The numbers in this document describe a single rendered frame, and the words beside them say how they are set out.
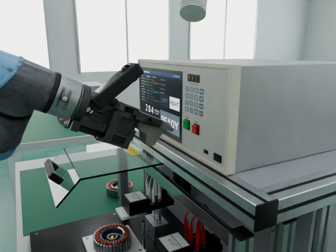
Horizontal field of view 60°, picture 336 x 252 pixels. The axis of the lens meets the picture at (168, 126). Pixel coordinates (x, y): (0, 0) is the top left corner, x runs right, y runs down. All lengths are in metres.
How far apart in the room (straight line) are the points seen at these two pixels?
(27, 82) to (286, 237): 0.51
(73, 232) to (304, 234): 0.71
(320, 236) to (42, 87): 0.56
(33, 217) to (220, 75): 0.91
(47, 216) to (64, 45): 4.29
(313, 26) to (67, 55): 5.84
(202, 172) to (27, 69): 0.36
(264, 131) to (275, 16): 7.08
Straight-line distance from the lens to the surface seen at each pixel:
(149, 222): 0.96
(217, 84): 0.55
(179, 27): 6.02
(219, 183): 0.54
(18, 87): 0.51
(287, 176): 0.59
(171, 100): 0.71
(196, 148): 0.64
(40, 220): 1.20
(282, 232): 0.58
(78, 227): 1.07
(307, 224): 0.63
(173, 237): 0.73
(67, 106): 0.52
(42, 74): 0.52
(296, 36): 8.17
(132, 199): 0.89
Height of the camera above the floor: 1.34
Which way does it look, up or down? 14 degrees down
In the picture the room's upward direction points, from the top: straight up
